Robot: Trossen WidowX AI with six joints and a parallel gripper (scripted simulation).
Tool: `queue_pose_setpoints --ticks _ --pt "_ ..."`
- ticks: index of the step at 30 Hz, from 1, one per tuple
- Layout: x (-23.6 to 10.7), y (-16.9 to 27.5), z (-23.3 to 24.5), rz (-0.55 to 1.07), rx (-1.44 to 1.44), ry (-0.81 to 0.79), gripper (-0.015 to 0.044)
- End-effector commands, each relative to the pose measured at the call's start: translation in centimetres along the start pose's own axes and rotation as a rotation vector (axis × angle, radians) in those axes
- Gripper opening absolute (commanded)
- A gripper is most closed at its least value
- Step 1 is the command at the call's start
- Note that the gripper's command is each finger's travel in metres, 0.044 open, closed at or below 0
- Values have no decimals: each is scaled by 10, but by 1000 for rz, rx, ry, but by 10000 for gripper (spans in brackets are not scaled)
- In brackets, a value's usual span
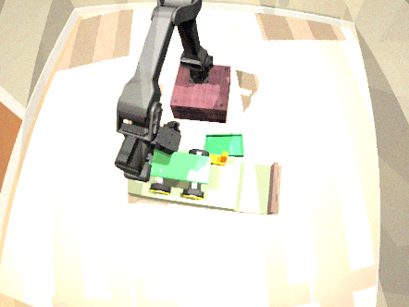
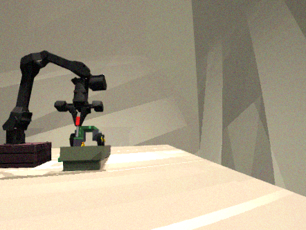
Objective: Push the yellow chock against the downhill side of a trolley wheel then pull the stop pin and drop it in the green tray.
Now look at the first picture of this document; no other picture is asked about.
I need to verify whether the green tray floor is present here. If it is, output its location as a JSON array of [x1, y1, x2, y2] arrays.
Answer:
[[206, 136, 242, 154]]

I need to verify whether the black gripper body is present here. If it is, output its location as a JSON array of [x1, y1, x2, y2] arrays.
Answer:
[[123, 107, 163, 182]]

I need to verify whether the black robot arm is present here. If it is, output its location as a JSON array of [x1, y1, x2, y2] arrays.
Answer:
[[114, 0, 214, 176]]

